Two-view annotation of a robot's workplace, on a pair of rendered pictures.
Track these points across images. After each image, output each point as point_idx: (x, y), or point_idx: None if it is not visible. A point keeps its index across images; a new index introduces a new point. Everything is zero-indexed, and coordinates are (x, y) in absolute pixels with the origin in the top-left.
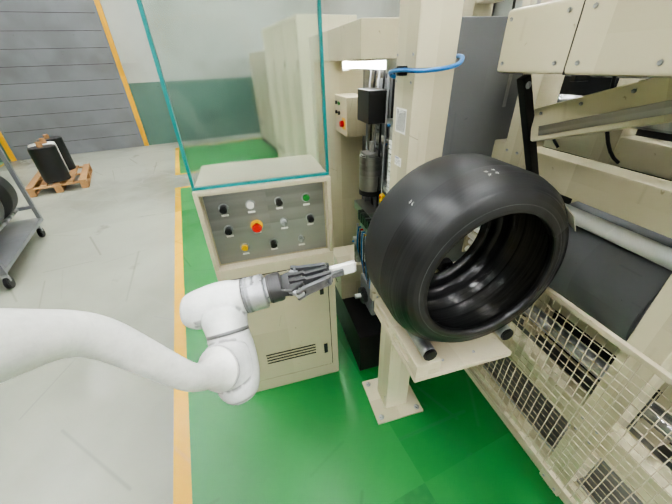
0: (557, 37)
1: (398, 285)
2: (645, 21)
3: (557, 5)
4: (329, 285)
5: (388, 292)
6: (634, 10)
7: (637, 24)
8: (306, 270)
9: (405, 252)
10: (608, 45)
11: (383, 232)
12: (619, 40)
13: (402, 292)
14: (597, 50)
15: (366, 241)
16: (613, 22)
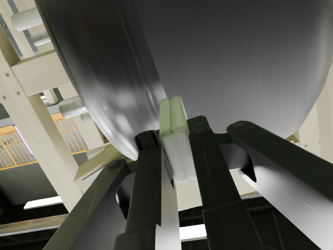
0: (235, 177)
1: (83, 76)
2: (177, 197)
3: (247, 191)
4: (100, 172)
5: (87, 31)
6: (187, 199)
7: (181, 195)
8: (299, 207)
9: (126, 142)
10: (191, 184)
11: (221, 120)
12: (186, 187)
13: (69, 60)
14: (196, 180)
15: (291, 42)
16: (196, 193)
